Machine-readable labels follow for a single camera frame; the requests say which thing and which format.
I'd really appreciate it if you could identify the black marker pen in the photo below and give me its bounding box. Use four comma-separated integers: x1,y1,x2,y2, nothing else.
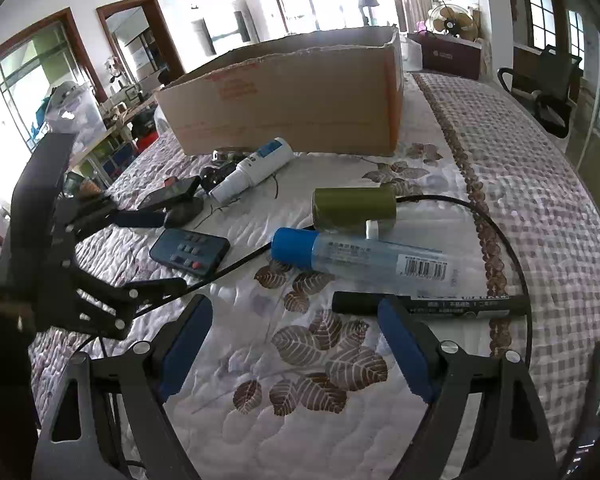
331,290,527,318

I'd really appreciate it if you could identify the black office chair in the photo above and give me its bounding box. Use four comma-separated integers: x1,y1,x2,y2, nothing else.
497,45,583,138

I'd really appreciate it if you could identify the white spray bottle blue label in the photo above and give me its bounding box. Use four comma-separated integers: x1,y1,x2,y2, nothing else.
211,137,295,205

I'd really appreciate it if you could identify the clear bottle blue cap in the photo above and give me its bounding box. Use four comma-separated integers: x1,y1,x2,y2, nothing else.
270,226,461,297

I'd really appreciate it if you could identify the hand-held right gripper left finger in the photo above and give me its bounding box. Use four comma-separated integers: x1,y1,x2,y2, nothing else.
32,294,214,480

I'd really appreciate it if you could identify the black computer mouse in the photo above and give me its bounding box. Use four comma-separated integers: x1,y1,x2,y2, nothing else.
162,199,205,228

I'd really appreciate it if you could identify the dark remote control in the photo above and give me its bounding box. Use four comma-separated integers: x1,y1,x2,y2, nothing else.
149,228,231,277

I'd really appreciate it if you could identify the black cable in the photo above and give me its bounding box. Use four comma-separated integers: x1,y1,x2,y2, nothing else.
70,194,533,361

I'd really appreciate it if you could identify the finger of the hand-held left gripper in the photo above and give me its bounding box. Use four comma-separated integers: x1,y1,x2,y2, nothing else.
45,255,188,340
55,194,167,247

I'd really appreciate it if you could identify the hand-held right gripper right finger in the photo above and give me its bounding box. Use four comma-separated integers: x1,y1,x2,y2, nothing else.
377,294,561,480

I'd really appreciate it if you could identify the clear plastic storage bin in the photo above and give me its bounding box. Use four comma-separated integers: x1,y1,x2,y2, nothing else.
42,80,108,156

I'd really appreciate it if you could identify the black device red button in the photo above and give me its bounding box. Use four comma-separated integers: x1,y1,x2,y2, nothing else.
140,175,203,211

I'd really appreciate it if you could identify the dark metal object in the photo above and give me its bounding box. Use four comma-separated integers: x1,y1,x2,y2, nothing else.
200,147,246,193

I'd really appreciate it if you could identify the olive green cylinder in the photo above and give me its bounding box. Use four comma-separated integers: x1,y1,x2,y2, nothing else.
311,185,398,235

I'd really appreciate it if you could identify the maroon box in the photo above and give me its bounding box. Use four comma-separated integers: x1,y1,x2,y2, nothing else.
410,32,483,81

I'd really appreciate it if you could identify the large cardboard box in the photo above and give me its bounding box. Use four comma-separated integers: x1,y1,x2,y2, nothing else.
152,26,406,157

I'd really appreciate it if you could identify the electric fan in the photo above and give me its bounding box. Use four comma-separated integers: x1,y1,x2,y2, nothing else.
426,2,478,41

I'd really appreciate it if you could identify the checked quilted bedspread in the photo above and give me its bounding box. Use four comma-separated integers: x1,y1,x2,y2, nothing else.
30,72,600,480

